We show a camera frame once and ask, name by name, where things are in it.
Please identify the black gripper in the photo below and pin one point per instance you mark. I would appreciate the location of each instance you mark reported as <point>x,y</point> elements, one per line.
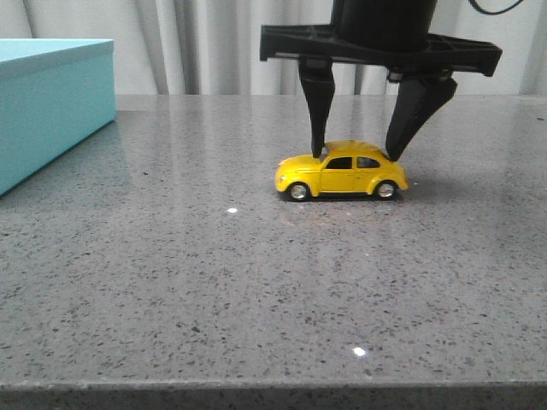
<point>390,34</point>

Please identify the yellow toy beetle car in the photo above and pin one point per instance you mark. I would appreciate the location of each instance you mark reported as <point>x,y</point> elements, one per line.
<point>343,167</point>

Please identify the light blue box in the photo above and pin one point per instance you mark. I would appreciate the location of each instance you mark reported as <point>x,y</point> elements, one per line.
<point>55,92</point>

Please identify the white pleated curtain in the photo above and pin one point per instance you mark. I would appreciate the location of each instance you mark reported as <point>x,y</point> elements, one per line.
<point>212,47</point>

